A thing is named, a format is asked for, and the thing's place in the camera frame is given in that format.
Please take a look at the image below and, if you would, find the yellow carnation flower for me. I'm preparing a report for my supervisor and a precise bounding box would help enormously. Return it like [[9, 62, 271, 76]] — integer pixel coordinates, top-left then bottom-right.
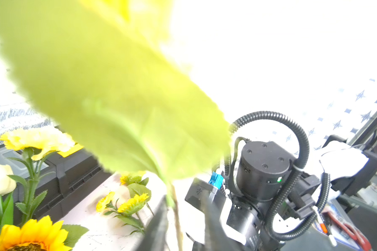
[[96, 191, 116, 215]]

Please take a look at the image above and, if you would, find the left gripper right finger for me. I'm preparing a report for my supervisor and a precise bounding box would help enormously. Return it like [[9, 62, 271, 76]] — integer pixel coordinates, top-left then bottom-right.
[[200, 191, 237, 251]]

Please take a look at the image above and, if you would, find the large yellow sunflower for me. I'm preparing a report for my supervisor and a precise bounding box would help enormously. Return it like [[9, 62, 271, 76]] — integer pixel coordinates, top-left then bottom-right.
[[116, 184, 152, 234]]

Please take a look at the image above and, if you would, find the black toolbox yellow latch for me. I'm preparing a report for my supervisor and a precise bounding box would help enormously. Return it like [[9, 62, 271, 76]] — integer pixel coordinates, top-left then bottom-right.
[[0, 141, 110, 225]]

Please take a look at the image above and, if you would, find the yellow carnation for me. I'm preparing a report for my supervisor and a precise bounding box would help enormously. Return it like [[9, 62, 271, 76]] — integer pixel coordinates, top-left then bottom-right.
[[0, 126, 76, 225]]

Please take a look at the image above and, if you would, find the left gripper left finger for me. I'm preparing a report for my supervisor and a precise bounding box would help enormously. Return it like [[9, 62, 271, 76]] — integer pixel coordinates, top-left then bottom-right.
[[135, 196, 169, 251]]

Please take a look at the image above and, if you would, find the yellow sunflower with bud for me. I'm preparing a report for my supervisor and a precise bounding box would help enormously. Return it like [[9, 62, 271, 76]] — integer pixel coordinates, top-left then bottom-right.
[[120, 175, 149, 186]]

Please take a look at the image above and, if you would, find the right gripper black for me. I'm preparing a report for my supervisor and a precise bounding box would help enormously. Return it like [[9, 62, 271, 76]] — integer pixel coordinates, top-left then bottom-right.
[[226, 140, 320, 251]]

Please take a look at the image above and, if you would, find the small yellow sunflower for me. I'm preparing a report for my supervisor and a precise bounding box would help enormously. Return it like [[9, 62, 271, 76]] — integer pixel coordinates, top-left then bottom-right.
[[0, 216, 89, 251]]

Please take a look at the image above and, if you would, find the white tulip bud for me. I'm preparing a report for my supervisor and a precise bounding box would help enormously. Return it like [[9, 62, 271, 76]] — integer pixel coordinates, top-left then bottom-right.
[[0, 164, 16, 230]]

